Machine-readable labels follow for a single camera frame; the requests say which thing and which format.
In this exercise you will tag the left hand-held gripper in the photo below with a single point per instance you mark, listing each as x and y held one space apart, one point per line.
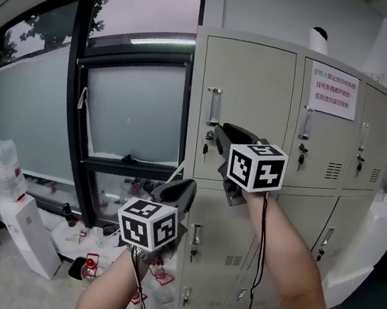
144 225

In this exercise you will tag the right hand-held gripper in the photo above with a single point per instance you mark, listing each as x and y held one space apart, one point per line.
255 169

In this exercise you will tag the beige metal locker cabinet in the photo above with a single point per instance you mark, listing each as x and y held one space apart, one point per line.
192 114

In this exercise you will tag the grey metal locker cabinet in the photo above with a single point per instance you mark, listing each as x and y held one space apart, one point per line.
324 140

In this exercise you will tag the person's right forearm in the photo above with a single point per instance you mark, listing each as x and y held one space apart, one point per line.
283 255

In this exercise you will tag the person's left forearm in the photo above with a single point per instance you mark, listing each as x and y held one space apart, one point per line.
107 288

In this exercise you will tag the black thermos bottle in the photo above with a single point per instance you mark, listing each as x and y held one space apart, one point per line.
68 216

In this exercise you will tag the white low floor box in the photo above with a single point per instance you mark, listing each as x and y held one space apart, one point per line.
71 236

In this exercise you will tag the white paper notice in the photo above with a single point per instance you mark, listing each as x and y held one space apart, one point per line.
332 91

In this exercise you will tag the small black box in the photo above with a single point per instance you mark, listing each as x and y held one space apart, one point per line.
76 267

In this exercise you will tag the white water dispenser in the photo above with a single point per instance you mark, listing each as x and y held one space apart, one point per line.
32 234

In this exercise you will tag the large clear water bottle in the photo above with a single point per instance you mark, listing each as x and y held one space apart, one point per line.
5 170

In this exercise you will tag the white sink counter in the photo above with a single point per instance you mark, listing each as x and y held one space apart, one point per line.
376 229

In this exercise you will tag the white security camera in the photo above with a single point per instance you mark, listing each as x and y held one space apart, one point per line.
318 41

